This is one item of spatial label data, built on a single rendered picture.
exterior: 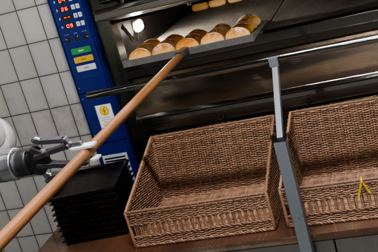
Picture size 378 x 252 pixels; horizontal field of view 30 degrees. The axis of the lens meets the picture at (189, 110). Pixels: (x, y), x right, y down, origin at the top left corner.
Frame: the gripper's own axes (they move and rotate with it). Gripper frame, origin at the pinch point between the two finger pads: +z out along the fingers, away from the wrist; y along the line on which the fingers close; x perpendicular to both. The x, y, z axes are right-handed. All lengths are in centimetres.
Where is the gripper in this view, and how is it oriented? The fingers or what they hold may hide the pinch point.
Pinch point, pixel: (85, 152)
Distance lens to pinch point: 185.9
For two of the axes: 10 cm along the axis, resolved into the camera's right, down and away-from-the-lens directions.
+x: -2.5, 3.4, -9.1
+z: 9.3, -1.6, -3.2
